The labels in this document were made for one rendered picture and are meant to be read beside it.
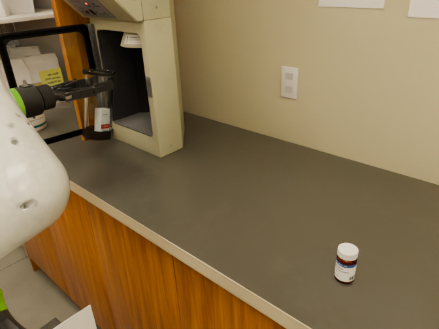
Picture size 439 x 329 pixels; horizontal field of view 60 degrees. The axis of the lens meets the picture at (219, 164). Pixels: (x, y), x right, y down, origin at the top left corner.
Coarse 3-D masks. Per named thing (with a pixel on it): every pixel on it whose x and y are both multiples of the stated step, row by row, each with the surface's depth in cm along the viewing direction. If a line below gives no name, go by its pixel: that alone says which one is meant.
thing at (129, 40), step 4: (124, 32) 133; (124, 36) 132; (128, 36) 131; (132, 36) 130; (136, 36) 129; (124, 40) 132; (128, 40) 131; (132, 40) 130; (136, 40) 130; (120, 44) 135; (124, 44) 132; (128, 44) 131; (132, 44) 130; (136, 44) 130; (140, 44) 130
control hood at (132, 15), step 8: (64, 0) 129; (104, 0) 113; (112, 0) 110; (120, 0) 111; (128, 0) 112; (136, 0) 114; (112, 8) 116; (120, 8) 113; (128, 8) 113; (136, 8) 115; (88, 16) 133; (120, 16) 119; (128, 16) 116; (136, 16) 116
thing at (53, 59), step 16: (16, 48) 125; (32, 48) 128; (48, 48) 131; (64, 48) 135; (80, 48) 138; (16, 64) 127; (32, 64) 130; (48, 64) 133; (64, 64) 136; (80, 64) 140; (16, 80) 128; (32, 80) 131; (48, 80) 135; (64, 80) 138; (48, 112) 138; (64, 112) 142; (80, 112) 146; (48, 128) 140; (64, 128) 144; (80, 128) 148
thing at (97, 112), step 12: (96, 72) 122; (108, 72) 124; (96, 96) 125; (108, 96) 127; (84, 108) 129; (96, 108) 126; (108, 108) 129; (84, 120) 130; (96, 120) 128; (108, 120) 130
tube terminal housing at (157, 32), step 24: (144, 0) 116; (168, 0) 123; (96, 24) 136; (120, 24) 127; (144, 24) 119; (168, 24) 125; (144, 48) 123; (168, 48) 128; (168, 72) 131; (168, 96) 134; (168, 120) 137; (144, 144) 144; (168, 144) 140
